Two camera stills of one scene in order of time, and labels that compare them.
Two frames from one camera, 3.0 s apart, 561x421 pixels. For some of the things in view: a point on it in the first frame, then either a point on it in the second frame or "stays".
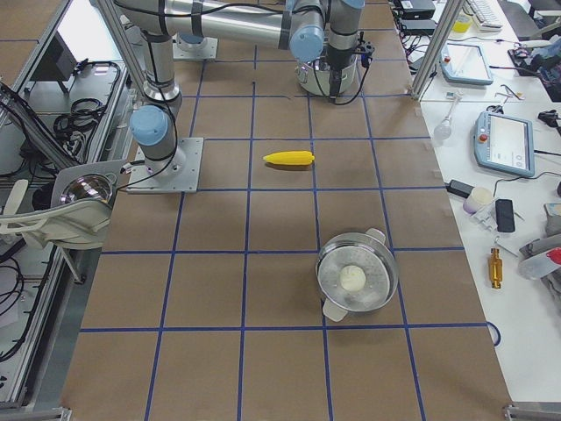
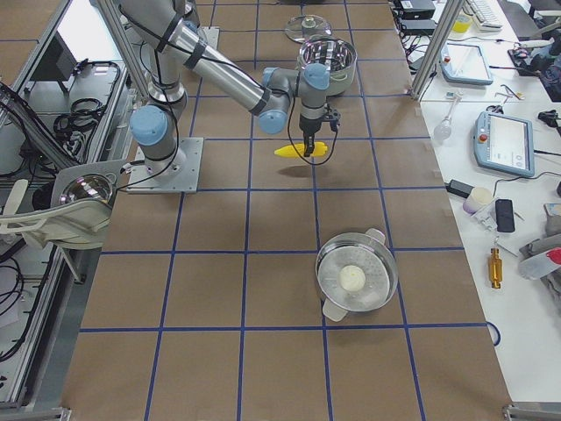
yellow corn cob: x=298 y=158 → x=319 y=149
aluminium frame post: x=450 y=17 stays
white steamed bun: x=352 y=278 stays
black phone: x=505 y=217 stays
